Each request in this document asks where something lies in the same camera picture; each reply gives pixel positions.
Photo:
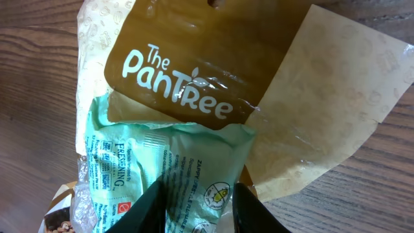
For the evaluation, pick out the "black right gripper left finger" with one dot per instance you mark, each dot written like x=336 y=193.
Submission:
x=147 y=215

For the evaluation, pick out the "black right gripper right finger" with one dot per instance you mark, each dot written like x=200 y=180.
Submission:
x=250 y=215

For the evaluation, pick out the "brown snack pouch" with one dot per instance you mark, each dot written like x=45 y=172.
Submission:
x=313 y=94

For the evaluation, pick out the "mint wet wipes pack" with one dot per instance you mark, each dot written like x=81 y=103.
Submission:
x=197 y=165

